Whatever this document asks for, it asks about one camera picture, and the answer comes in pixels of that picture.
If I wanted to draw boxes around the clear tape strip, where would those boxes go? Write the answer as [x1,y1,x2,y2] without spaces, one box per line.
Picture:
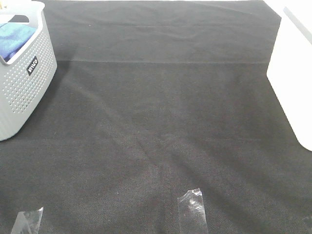
[177,188,208,234]
[11,207,44,234]

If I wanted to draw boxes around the clear tape strip centre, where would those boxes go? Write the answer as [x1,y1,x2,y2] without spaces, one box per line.
[177,188,208,234]

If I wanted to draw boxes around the grey perforated laundry basket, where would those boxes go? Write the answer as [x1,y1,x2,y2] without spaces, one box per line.
[0,1,57,140]

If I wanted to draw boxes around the blue microfibre towel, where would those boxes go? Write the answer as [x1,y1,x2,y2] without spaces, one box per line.
[0,22,36,62]

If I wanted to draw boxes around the white plastic basket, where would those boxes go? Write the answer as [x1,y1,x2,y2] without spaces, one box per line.
[267,1,312,150]

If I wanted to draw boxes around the clear tape strip left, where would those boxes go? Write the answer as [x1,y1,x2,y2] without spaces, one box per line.
[11,207,44,234]

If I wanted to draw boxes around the black table cloth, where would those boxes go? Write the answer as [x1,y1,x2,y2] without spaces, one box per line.
[0,0,312,234]

